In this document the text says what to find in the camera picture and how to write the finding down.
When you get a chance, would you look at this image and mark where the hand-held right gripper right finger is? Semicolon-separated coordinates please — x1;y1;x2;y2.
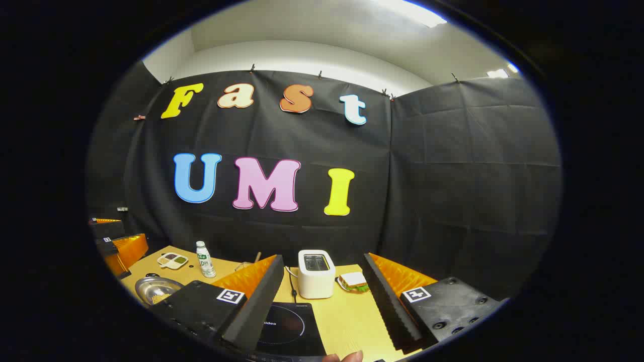
362;252;510;355

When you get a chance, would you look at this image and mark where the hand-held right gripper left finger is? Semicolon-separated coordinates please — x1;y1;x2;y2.
150;254;285;353

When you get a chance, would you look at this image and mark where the black induction cooktop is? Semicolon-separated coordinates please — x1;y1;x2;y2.
257;302;327;358

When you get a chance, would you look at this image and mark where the steel pot with black handles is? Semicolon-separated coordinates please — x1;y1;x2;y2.
134;273;185;306

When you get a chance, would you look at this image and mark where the toy sandwich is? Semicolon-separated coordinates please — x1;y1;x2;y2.
337;272;369;293

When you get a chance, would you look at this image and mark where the white divided bean plate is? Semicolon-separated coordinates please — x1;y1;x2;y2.
156;252;189;270

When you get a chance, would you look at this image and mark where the white drink bottle green label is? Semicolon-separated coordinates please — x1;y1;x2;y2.
195;241;217;279

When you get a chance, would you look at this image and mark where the white toaster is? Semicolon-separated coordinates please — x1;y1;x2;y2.
298;249;336;300

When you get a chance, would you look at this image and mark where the black backdrop cloth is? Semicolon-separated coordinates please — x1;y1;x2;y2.
86;60;562;302

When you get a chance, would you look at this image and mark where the row of black cloth clips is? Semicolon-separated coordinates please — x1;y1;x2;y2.
162;63;461;100

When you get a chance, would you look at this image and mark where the ceiling light panel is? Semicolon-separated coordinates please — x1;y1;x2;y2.
372;0;448;28
486;63;520;79

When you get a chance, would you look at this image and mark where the toaster power cable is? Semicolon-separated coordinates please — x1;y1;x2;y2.
285;265;299;303

